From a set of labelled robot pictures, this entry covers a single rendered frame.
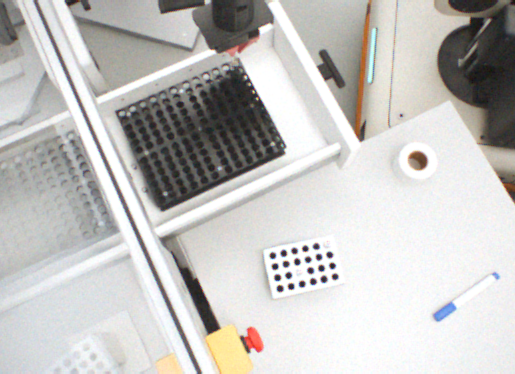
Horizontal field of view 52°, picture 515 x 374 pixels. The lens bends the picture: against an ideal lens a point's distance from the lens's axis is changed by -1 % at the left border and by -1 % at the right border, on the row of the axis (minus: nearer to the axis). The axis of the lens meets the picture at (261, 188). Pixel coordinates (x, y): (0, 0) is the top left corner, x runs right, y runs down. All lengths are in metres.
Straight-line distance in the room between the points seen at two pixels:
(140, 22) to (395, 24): 0.88
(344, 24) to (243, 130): 1.23
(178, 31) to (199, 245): 1.14
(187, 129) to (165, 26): 1.14
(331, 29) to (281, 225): 1.18
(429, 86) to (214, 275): 0.97
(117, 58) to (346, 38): 0.82
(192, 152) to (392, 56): 0.96
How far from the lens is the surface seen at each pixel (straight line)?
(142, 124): 0.91
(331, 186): 0.99
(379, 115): 1.59
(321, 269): 0.95
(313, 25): 2.02
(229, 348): 0.79
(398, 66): 1.67
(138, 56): 1.98
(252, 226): 0.96
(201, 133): 0.86
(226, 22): 0.76
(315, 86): 0.87
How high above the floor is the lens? 1.70
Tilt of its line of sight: 75 degrees down
